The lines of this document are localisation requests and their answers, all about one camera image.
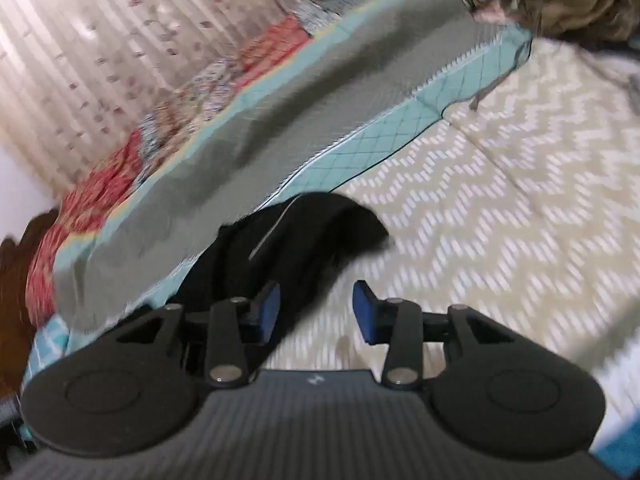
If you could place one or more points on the brown wooden headboard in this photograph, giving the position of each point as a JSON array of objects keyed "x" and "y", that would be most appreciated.
[{"x": 20, "y": 310}]

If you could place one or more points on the teal lattice pillow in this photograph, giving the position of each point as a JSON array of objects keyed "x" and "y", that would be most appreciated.
[{"x": 50, "y": 342}]

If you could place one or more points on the olive cloth pile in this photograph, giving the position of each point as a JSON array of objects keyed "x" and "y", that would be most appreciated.
[{"x": 565, "y": 0}]

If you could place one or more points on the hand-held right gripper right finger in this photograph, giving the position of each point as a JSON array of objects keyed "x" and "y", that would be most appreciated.
[{"x": 363, "y": 311}]

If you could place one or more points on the black pants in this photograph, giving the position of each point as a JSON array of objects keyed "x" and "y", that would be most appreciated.
[{"x": 300, "y": 240}]

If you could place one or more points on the red patchwork quilt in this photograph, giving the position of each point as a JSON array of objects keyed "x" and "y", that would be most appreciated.
[{"x": 100, "y": 195}]

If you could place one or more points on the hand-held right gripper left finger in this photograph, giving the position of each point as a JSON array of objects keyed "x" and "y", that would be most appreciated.
[{"x": 267, "y": 311}]

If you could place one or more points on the beige patterned curtain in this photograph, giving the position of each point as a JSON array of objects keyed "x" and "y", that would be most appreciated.
[{"x": 100, "y": 35}]

